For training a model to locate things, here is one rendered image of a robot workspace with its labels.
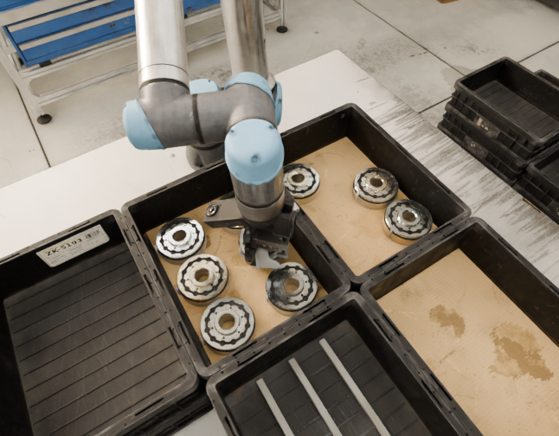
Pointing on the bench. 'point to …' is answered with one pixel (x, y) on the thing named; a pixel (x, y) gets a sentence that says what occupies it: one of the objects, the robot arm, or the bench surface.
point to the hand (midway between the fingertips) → (258, 253)
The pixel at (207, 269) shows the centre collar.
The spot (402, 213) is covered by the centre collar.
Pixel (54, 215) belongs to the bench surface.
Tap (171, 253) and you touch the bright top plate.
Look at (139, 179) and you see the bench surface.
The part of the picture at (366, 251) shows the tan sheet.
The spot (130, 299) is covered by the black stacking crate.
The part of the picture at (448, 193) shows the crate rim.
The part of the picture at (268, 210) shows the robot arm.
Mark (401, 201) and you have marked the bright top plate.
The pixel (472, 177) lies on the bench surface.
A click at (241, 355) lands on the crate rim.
